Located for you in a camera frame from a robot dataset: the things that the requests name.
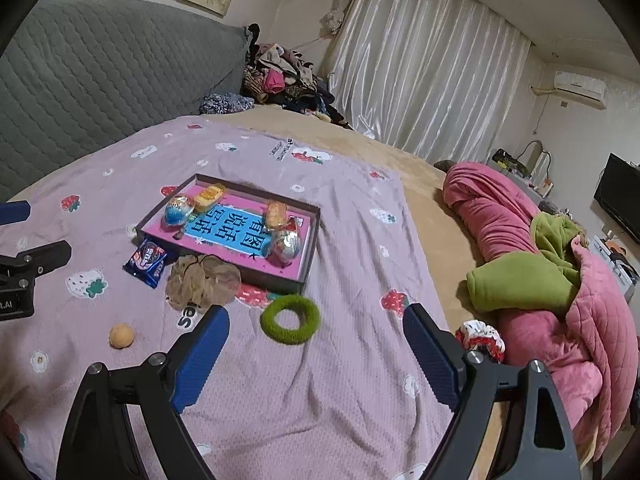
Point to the black television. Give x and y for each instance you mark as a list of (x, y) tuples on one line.
[(617, 195)]

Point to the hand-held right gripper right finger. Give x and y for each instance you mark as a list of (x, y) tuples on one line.
[(432, 355)]

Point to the green fleece blanket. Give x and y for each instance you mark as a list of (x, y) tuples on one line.
[(515, 280)]

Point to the blue egg-shaped toy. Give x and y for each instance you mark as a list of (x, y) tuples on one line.
[(179, 210)]

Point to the dark green bag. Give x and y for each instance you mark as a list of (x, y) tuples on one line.
[(507, 160)]

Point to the pile of clothes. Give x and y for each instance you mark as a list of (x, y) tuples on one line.
[(280, 75)]

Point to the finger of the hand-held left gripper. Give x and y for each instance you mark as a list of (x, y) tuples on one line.
[(45, 255), (15, 212)]

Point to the blue floral cloth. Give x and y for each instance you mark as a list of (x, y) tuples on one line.
[(225, 104)]

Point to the white dressing table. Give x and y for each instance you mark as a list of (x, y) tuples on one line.
[(542, 189)]

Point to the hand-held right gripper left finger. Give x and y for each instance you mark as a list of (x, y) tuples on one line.
[(200, 355)]

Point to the blue cookie packet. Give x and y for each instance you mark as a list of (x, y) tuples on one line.
[(146, 260)]

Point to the white hanging plush toy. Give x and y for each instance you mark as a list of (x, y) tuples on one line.
[(332, 20)]

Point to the pink and blue book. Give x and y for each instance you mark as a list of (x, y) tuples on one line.
[(235, 235)]

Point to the oval vanity mirror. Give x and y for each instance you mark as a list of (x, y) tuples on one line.
[(542, 162)]

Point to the brown mesh bath sponge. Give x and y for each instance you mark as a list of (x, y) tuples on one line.
[(200, 280)]

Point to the red and white egg-shaped toy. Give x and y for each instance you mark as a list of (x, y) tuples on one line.
[(285, 247)]

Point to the white air conditioner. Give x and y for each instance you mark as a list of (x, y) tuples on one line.
[(580, 87)]

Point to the yellow cake packet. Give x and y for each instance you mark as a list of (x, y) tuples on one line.
[(209, 197)]

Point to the dark brown cloth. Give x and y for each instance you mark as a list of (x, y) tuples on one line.
[(444, 165)]

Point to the grey quilted headboard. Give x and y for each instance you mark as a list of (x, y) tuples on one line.
[(100, 75)]

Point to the orange cake packet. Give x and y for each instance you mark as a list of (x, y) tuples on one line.
[(276, 215)]

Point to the purple printed blanket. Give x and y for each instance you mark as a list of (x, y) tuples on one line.
[(325, 385)]

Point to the white satin curtain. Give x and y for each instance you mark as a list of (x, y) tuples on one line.
[(425, 60)]

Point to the walnut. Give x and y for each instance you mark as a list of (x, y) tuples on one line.
[(122, 336)]

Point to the shallow dark cardboard box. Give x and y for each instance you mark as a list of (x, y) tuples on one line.
[(275, 285)]

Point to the pink quilt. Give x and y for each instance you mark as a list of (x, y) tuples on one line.
[(480, 200)]

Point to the red and white scrunchie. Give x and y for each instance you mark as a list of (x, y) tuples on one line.
[(480, 335)]

